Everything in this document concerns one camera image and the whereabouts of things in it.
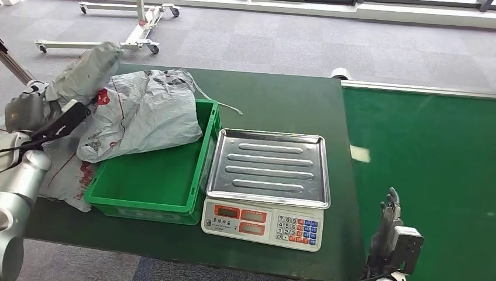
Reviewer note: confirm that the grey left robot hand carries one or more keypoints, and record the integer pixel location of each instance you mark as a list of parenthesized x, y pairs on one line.
[(25, 112)]

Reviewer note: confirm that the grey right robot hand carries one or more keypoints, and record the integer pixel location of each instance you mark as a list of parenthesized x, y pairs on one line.
[(383, 240)]

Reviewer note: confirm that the small grey mailer package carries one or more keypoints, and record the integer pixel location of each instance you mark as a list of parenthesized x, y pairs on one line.
[(87, 73)]

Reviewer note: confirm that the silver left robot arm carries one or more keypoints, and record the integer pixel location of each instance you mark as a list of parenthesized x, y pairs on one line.
[(19, 182)]

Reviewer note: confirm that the white mailer package black print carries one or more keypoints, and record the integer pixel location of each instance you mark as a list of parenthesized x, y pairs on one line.
[(66, 174)]

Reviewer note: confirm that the green conveyor belt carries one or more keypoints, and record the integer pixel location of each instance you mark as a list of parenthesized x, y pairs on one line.
[(438, 155)]

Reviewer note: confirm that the large grey mailer package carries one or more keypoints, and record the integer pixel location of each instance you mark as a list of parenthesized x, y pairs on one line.
[(155, 116)]

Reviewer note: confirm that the white conveyor roller end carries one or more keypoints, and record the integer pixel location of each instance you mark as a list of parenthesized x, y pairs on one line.
[(341, 73)]

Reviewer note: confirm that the metal tripod leg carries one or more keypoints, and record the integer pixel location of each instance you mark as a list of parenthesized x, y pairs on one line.
[(15, 66)]

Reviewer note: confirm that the electronic weighing scale steel tray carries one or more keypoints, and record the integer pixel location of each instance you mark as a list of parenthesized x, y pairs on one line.
[(267, 174)]

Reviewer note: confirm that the green plastic crate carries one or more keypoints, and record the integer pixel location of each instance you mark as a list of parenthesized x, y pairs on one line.
[(155, 182)]

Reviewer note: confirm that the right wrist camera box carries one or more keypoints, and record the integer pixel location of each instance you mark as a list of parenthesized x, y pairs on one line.
[(407, 248)]

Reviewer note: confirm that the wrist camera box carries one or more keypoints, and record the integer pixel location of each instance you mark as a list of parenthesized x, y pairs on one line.
[(64, 120), (407, 248)]

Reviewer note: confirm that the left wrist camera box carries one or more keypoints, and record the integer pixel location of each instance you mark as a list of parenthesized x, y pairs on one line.
[(64, 120)]

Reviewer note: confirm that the white wheeled stand frame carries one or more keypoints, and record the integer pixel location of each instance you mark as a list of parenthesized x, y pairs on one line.
[(141, 31)]

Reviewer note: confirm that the aluminium conveyor side rail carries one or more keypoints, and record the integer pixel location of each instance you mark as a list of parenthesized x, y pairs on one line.
[(418, 90)]

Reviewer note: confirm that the black window frame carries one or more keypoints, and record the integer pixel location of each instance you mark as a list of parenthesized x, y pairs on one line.
[(348, 2)]

